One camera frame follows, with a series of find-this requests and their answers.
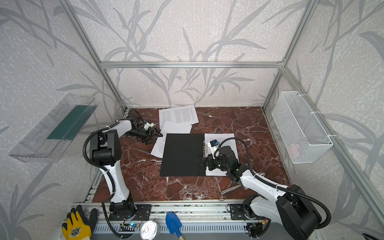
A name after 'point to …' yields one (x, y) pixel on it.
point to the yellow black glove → (77, 227)
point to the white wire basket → (302, 138)
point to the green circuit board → (130, 227)
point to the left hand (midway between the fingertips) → (160, 132)
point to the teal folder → (181, 154)
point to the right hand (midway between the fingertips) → (203, 154)
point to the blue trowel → (174, 224)
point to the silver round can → (150, 230)
